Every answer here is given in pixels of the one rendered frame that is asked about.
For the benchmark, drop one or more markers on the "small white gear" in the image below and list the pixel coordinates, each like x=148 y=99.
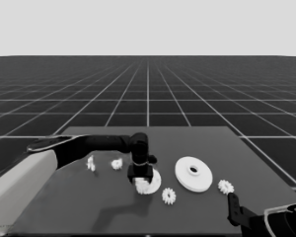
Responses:
x=229 y=187
x=145 y=188
x=119 y=164

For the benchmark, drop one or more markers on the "white round carrier with pins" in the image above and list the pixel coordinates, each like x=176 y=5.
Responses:
x=155 y=182

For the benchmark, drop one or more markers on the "small white T-shaped piece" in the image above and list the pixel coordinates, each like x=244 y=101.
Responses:
x=90 y=163

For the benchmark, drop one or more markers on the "white gear with long teeth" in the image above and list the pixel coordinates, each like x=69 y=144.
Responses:
x=172 y=197

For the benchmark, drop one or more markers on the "large thick white disc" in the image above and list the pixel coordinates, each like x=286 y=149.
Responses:
x=200 y=181

